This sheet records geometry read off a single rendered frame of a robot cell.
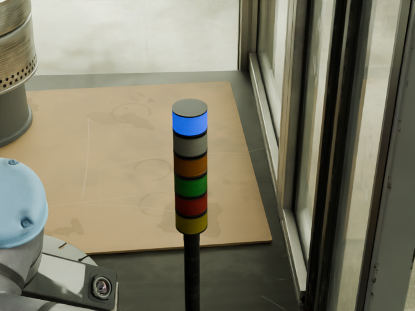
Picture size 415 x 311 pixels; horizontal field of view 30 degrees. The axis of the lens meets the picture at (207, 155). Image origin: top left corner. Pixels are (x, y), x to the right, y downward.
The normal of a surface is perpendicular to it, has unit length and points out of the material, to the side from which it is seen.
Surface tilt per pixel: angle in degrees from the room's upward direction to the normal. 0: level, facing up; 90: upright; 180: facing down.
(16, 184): 32
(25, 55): 90
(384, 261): 90
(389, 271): 90
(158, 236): 0
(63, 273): 49
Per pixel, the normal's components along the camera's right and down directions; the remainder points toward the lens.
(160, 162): 0.00, -0.83
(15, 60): 0.85, 0.30
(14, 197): 0.22, -0.44
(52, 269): 0.64, -0.33
